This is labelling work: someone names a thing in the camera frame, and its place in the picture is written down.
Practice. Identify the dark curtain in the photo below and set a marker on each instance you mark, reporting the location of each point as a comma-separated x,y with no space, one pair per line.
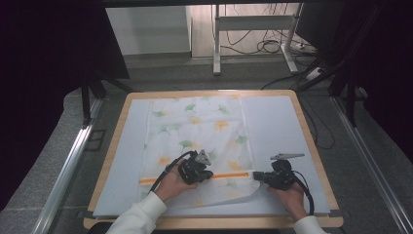
393,74
39,81

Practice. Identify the person's right hand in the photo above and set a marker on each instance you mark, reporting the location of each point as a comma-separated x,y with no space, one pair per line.
292,198

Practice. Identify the white cabinet panel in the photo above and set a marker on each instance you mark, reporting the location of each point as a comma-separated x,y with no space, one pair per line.
149,31

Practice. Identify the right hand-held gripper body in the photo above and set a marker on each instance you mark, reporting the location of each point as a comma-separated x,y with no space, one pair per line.
281,177

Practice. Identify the person's left hand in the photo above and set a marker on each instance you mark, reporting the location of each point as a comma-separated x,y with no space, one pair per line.
172,185

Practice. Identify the black metal stand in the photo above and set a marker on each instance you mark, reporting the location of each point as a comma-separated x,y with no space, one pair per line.
349,91
89,94

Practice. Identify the white power strip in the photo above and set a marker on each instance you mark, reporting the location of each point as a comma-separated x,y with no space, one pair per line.
314,73

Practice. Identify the white leaf-print cloth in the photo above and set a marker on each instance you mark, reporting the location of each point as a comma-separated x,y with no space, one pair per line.
198,130

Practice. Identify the aluminium rail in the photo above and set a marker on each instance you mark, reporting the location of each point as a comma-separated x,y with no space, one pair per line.
370,156
65,175

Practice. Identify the light blue table mat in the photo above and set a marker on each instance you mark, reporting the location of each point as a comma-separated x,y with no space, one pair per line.
276,123

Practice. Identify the wooden table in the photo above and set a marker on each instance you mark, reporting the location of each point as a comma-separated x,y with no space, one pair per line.
110,159

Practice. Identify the black floor grate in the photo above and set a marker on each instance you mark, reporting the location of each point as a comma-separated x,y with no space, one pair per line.
95,139

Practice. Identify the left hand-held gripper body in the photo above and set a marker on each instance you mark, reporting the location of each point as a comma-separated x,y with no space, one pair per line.
191,169

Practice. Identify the white metal table frame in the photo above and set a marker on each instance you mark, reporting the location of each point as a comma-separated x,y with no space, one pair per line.
253,22

